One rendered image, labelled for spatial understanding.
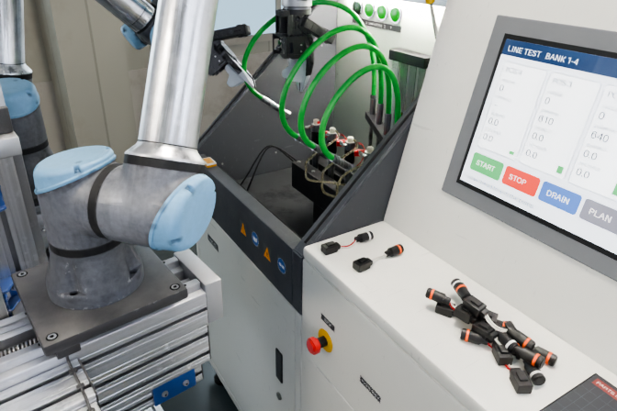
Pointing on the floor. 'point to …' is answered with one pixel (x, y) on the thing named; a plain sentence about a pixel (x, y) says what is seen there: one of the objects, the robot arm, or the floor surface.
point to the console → (574, 332)
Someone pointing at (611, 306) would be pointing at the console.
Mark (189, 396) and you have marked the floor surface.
